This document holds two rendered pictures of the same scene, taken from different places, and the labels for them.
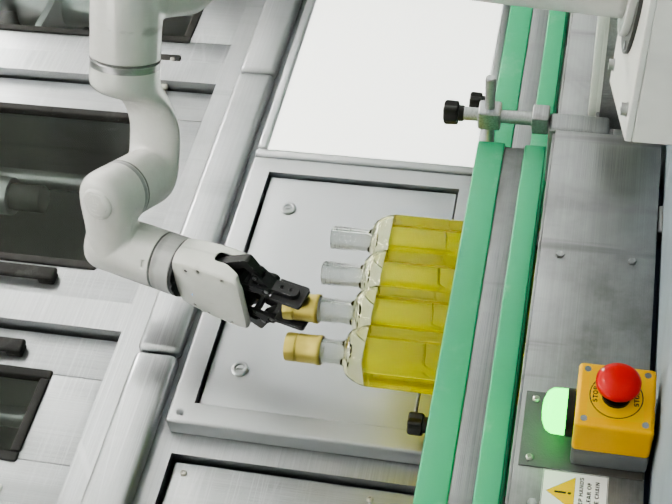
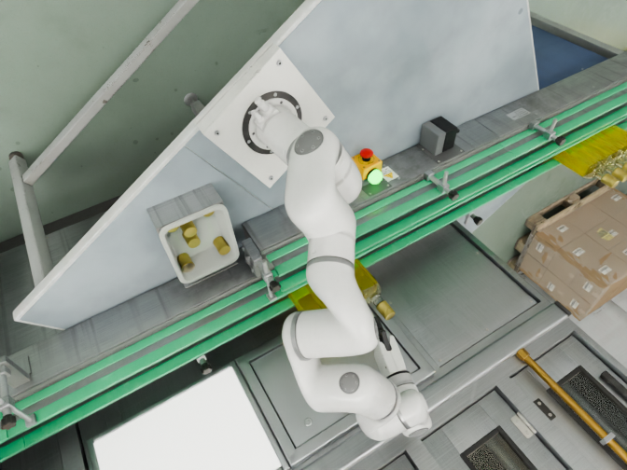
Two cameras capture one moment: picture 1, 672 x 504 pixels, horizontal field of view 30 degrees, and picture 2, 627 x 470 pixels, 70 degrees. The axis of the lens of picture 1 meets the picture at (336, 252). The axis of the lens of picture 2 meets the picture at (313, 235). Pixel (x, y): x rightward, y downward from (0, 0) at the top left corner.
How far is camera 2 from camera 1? 153 cm
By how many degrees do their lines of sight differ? 74
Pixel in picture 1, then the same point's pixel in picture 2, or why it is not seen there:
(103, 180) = (416, 395)
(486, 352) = (363, 218)
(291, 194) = (299, 428)
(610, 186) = (275, 223)
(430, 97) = (197, 417)
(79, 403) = (457, 427)
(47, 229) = not seen: outside the picture
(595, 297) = not seen: hidden behind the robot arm
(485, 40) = (138, 424)
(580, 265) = not seen: hidden behind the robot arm
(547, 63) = (189, 321)
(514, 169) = (284, 257)
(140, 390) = (435, 394)
